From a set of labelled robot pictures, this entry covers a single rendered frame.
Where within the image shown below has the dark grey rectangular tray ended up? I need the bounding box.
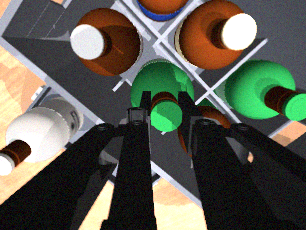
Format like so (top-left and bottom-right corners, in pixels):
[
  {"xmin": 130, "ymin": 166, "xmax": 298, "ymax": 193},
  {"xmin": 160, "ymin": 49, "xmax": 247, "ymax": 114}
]
[{"xmin": 24, "ymin": 84, "xmax": 162, "ymax": 186}]

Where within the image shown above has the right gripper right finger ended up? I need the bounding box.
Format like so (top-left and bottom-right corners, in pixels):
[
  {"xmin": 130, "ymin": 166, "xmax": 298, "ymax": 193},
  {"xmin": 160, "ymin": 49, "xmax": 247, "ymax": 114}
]
[{"xmin": 178, "ymin": 91, "xmax": 306, "ymax": 230}]

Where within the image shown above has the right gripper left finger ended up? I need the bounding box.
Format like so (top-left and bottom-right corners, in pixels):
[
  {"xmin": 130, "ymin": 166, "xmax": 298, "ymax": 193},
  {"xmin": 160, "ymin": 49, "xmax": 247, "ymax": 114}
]
[{"xmin": 0, "ymin": 91, "xmax": 157, "ymax": 230}]

